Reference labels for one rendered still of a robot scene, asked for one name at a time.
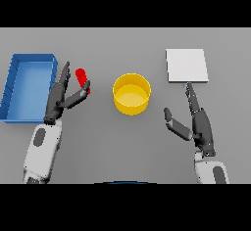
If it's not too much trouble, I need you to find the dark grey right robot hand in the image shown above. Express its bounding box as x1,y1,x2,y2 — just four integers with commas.
163,81,217,158

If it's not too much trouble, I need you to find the blue tray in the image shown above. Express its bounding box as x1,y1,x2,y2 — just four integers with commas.
0,53,59,124

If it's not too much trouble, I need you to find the yellow bowl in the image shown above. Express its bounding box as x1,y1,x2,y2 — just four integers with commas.
112,72,152,116

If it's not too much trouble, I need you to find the pale square measuring scale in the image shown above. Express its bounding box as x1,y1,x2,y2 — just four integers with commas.
165,48,210,84

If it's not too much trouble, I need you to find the red beaker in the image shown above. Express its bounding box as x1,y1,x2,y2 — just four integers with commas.
75,68,91,95

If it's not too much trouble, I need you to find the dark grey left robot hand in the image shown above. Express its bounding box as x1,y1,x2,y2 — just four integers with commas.
43,61,91,126

